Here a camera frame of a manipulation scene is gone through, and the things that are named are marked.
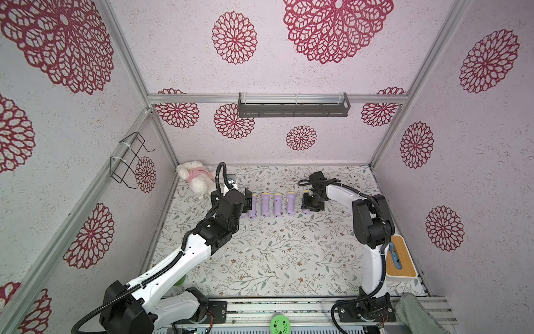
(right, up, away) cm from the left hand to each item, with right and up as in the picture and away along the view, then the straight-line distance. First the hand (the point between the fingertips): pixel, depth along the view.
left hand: (234, 191), depth 77 cm
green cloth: (+62, -43, -7) cm, 76 cm away
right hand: (+30, -7, +25) cm, 40 cm away
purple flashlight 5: (+31, -10, +20) cm, 38 cm away
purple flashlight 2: (+12, -4, +25) cm, 28 cm away
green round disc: (+17, -43, -10) cm, 47 cm away
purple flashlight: (+6, -11, +20) cm, 24 cm away
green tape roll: (-20, -33, -1) cm, 39 cm away
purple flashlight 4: (+24, -7, +24) cm, 34 cm away
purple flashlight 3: (+18, -11, +20) cm, 29 cm away
